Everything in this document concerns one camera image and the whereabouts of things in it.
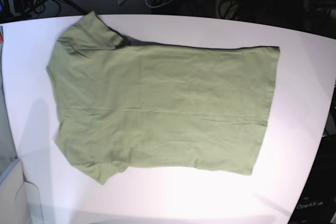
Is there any black OpenArm base box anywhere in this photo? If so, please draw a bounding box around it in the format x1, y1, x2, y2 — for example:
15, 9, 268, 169
288, 136, 335, 223

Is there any green T-shirt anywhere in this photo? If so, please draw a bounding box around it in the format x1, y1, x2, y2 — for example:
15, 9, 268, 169
47, 13, 280, 184

